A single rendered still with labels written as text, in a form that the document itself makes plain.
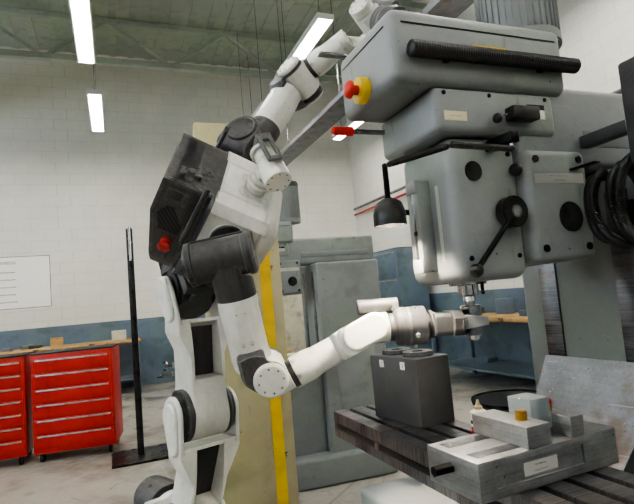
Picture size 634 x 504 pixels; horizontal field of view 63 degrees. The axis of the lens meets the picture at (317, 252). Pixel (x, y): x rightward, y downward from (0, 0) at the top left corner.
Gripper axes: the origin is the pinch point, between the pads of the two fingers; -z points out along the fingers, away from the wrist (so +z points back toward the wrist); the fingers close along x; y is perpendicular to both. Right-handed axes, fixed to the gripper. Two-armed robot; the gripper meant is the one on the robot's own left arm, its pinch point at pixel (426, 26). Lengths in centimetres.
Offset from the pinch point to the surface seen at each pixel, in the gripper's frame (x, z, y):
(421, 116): 13.8, -20.5, -20.3
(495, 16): -14.8, -7.9, 6.0
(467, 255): 9, -40, -45
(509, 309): -477, 227, -250
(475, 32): 3.4, -19.4, -0.8
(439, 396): -11, -31, -92
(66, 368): 17, 344, -328
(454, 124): 10.6, -27.5, -20.2
